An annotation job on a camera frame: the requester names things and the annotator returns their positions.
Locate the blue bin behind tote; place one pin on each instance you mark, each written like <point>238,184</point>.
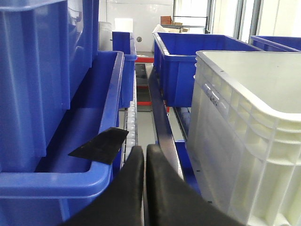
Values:
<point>175,58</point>

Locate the far blue bin left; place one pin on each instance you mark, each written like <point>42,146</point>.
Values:
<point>125,42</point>

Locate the white box in background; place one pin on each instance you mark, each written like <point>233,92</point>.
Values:
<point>159,28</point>

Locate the right shelf upper left bin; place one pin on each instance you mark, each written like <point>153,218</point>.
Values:
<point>61,185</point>

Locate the black flat flap piece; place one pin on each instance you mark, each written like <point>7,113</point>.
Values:
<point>102,148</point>

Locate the steel shelf divider rail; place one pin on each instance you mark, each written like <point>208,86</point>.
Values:
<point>163,129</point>

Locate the brown cardboard boxes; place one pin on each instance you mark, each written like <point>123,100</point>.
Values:
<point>167,22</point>

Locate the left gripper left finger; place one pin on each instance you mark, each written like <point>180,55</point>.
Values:
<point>120,204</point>

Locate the shelf roller track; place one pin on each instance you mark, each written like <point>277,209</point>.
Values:
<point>183,118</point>
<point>130,124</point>

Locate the far blue bin right edge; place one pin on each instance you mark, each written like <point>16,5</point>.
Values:
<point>277,43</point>

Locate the white Totelife plastic tote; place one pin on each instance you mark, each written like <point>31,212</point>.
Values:
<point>244,138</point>

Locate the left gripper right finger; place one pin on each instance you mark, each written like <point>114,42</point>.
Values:
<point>171,201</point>

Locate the stacked blue bin upper left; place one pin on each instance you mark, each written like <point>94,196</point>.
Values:
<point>46,49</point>

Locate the right shelf left roller track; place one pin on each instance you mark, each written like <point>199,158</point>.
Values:
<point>130,124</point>

